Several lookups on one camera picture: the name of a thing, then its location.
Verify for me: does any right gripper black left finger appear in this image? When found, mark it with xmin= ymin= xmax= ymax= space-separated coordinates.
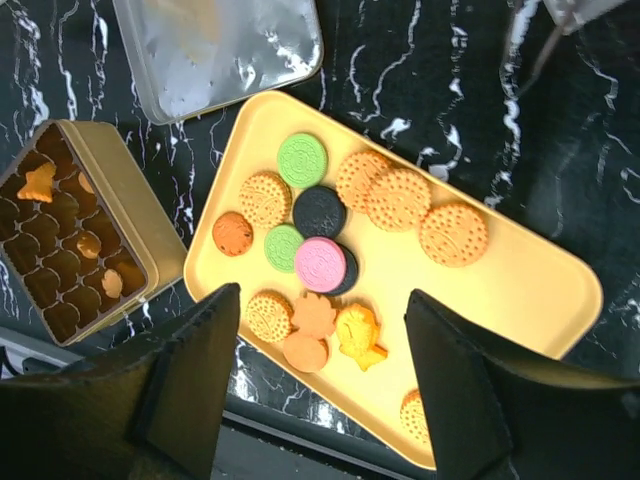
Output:
xmin=1 ymin=283 xmax=241 ymax=479

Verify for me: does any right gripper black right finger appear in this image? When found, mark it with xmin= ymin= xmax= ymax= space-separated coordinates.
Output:
xmin=404 ymin=289 xmax=639 ymax=479

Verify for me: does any orange flower cookie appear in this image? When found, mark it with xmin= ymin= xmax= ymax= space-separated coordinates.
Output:
xmin=76 ymin=231 xmax=102 ymax=260

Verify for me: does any brown compartment cookie box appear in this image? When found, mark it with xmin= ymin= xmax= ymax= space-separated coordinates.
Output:
xmin=1 ymin=120 xmax=186 ymax=347

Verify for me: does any yellow cookie tray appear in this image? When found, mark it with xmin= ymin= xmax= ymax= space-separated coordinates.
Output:
xmin=183 ymin=91 xmax=603 ymax=469

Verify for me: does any orange fish cookie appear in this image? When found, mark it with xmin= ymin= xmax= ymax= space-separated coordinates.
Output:
xmin=17 ymin=162 xmax=56 ymax=203

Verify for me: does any silver tin lid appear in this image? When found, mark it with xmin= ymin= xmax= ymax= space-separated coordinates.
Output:
xmin=113 ymin=0 xmax=324 ymax=125

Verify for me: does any round tan biscuit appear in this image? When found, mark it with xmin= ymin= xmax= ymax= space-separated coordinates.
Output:
xmin=400 ymin=389 xmax=430 ymax=445

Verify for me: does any pink macaron cookie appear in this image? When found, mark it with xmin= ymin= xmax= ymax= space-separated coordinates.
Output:
xmin=294 ymin=237 xmax=347 ymax=293

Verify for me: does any black sandwich cookie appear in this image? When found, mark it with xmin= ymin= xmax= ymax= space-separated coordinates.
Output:
xmin=293 ymin=185 xmax=347 ymax=238

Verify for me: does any green macaron cookie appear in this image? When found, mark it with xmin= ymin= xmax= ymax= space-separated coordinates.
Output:
xmin=277 ymin=133 xmax=328 ymax=189

